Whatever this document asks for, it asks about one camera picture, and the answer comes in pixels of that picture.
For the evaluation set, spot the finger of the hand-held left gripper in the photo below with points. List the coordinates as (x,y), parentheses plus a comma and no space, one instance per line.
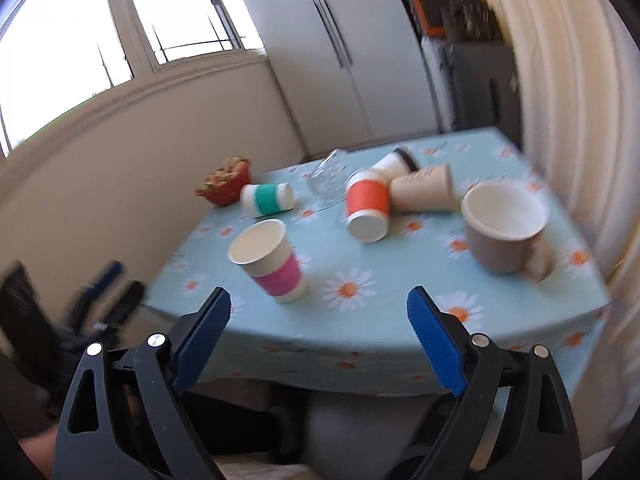
(127,300)
(102,280)

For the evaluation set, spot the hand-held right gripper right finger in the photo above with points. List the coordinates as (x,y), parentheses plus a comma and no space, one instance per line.
(435,345)

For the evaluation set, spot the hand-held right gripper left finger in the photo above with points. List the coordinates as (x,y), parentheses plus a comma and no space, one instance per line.
(202,340)

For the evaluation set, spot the pink banded paper cup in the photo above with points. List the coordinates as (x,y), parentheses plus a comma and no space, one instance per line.
(277,270)

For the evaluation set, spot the green banded paper cup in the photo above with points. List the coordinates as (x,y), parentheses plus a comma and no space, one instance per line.
(267,200)

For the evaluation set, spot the orange banded paper cup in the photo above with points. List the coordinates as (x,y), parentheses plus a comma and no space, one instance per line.
(367,202)

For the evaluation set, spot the brown paper cup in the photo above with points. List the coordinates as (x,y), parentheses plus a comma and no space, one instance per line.
(425,187)

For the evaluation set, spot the black banded white cup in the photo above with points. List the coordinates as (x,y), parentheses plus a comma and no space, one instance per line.
(395,160)

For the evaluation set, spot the clear glass cup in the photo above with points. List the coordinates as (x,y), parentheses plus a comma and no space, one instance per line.
(327,177)

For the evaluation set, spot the blue daisy tablecloth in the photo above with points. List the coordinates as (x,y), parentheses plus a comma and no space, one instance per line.
(400,270)

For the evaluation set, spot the taupe ceramic mug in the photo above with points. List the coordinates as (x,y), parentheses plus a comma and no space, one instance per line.
(495,245)

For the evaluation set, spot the red bowl of snacks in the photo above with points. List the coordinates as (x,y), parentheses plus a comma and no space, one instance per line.
(225,185)

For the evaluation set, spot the white framed window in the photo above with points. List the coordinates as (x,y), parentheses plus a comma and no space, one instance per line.
(65,35)

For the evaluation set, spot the dark grey appliance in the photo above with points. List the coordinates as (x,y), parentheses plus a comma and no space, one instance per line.
(480,90)

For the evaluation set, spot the cream curtain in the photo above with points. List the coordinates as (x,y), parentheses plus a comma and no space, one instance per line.
(565,85)

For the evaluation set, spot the white refrigerator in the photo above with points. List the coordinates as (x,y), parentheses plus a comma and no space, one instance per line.
(360,60)

